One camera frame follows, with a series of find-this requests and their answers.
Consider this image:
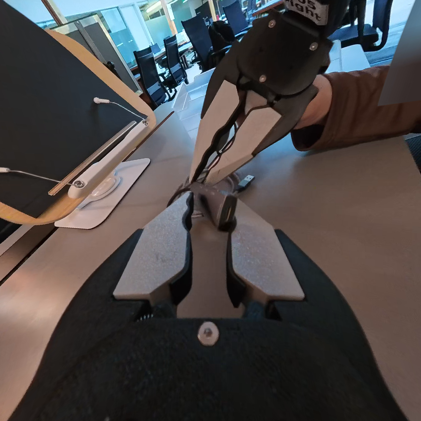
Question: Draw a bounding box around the black usb plug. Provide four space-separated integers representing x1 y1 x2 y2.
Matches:
236 174 256 193

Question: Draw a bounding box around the person's right hand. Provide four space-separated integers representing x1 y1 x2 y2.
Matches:
293 74 332 130

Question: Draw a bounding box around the glass partition frame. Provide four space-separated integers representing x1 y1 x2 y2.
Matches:
46 13 143 96

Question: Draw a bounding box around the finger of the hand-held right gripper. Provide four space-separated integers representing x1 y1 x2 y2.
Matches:
205 90 284 185
189 78 247 183

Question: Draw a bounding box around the white elastic cord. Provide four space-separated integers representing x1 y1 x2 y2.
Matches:
0 167 85 189
93 97 148 127

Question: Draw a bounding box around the black desk divider panel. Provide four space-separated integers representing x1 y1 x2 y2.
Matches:
0 0 156 226

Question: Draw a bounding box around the person's right forearm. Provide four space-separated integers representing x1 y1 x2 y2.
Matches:
291 65 412 152

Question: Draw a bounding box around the black office chair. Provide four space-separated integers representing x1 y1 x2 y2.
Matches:
329 0 394 52
163 34 190 94
133 51 169 106
181 15 215 71

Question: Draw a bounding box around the grey braided usb-c cable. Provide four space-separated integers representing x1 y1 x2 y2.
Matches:
167 168 244 221

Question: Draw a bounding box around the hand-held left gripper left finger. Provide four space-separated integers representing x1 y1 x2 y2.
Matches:
113 192 194 306

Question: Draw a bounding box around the white divider stand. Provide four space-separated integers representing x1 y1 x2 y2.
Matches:
49 121 152 230

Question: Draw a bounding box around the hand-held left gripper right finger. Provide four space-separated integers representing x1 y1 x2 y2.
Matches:
226 197 305 309

